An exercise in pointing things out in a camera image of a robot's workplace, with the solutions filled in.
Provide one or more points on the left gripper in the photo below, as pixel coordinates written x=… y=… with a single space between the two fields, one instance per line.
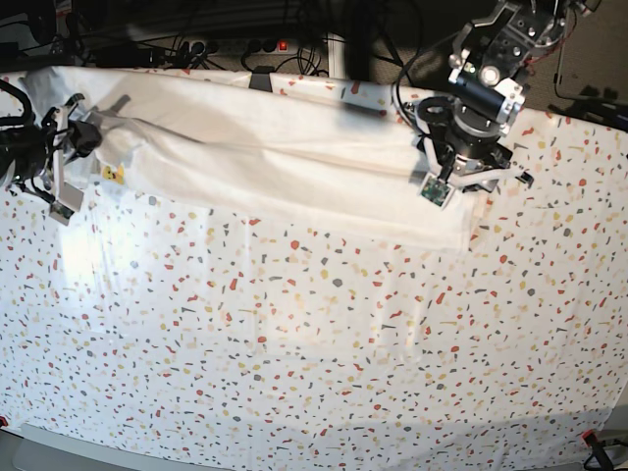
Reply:
x=460 y=134

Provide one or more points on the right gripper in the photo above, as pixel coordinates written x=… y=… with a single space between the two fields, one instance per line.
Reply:
x=65 y=134

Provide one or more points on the white printed T-shirt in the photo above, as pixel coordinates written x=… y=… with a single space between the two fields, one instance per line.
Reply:
x=213 y=142

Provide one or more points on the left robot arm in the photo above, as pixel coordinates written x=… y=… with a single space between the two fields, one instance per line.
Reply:
x=490 y=61

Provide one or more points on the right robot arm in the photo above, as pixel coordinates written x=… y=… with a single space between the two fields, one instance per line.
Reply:
x=36 y=187

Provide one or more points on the white metal stand leg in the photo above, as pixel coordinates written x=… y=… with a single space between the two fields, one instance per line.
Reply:
x=336 y=56

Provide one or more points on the terrazzo patterned tablecloth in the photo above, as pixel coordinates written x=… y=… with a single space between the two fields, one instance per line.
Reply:
x=205 y=336

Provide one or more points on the black table clamp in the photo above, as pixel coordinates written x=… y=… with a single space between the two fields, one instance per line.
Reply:
x=260 y=79

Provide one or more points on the red clamp bottom right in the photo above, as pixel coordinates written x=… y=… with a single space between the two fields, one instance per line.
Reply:
x=598 y=459

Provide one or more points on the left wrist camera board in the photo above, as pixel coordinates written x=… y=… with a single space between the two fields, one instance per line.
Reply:
x=435 y=190

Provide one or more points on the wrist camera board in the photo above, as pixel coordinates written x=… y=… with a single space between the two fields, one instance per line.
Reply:
x=435 y=190
x=60 y=213

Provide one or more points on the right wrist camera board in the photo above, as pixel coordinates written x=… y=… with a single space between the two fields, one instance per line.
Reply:
x=60 y=213

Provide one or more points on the power strip with red switch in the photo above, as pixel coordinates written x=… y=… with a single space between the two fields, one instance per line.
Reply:
x=239 y=46

